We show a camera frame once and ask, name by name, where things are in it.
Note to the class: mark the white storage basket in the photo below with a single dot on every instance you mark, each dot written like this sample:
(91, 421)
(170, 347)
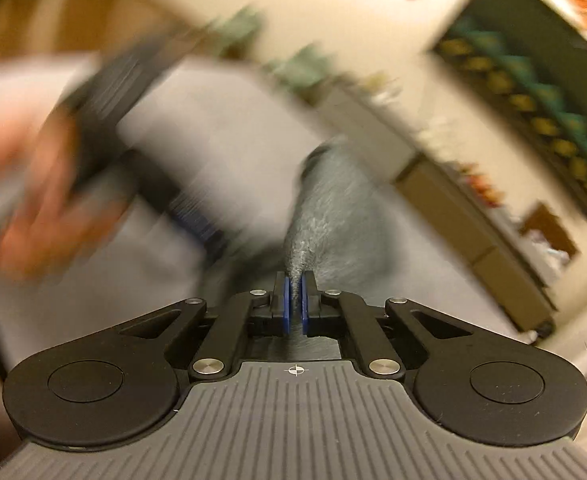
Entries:
(553, 252)

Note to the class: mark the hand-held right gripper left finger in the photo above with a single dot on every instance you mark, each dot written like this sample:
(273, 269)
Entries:
(287, 305)

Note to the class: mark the red fruit bowl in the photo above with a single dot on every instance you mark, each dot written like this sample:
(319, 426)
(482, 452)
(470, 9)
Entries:
(478, 182)

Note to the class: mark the grey knit garment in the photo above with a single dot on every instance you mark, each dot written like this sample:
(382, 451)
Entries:
(333, 220)

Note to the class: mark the black bin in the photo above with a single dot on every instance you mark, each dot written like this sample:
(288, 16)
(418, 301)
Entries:
(544, 332)

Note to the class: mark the wooden framed board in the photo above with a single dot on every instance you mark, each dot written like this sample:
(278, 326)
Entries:
(548, 225)

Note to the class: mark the grey and brown sideboard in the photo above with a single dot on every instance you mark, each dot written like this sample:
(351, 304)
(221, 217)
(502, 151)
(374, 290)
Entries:
(448, 220)

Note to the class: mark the green and black wall tapestry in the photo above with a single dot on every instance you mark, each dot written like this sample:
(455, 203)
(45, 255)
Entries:
(538, 90)

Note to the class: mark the green child chair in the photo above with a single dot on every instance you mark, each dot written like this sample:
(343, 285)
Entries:
(238, 27)
(301, 67)

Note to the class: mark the person's left hand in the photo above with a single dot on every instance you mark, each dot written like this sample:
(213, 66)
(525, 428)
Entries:
(48, 230)

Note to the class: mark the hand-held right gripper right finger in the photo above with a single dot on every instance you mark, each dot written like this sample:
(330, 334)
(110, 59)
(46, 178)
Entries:
(304, 310)

